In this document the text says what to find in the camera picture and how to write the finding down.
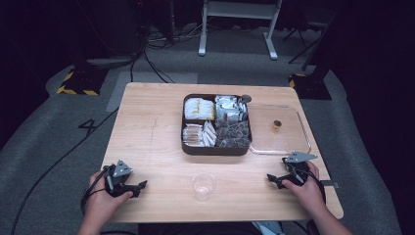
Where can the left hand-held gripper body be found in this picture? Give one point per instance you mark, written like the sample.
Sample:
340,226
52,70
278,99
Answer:
120,176

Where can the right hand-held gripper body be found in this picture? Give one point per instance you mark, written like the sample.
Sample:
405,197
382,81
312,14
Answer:
297,168

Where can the person's right hand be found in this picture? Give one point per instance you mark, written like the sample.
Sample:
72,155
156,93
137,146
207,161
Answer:
306,194

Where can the person's left hand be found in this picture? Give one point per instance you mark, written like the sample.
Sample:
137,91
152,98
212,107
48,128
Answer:
102,200

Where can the clear lid with brown knob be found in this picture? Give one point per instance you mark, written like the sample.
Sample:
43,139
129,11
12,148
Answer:
280,137

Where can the grey tape strip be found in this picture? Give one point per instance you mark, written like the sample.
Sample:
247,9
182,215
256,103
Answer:
330,184

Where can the light blue cloth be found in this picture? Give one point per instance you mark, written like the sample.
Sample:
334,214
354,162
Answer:
269,228

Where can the pile of dark grey packets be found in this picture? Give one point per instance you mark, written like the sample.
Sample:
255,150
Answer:
233,133

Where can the clear plastic cup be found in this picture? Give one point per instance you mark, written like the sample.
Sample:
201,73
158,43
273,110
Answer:
203,186

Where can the brown compartment box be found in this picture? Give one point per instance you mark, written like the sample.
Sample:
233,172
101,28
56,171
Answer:
195,150

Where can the person's dark clothing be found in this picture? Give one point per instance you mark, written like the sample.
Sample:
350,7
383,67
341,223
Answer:
195,229

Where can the pile of clear stick packets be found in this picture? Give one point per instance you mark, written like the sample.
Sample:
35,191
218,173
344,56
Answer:
192,135

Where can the row of white sachets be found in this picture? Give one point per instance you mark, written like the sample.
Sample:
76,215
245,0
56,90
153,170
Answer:
209,133

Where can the black yellow striped stand base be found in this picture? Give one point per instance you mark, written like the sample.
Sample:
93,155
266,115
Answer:
81,83
310,86

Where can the pile of silver packets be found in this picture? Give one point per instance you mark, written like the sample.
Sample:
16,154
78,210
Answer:
228,107

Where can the small grey round capsule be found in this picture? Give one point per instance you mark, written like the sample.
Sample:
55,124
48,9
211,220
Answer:
245,98

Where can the pile of white yellow packets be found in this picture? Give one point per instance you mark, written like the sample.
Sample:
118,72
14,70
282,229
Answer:
199,108

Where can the black tripod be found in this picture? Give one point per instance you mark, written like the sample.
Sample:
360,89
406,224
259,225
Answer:
306,39

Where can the white metal table frame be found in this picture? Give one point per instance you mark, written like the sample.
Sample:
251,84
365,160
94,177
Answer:
239,9

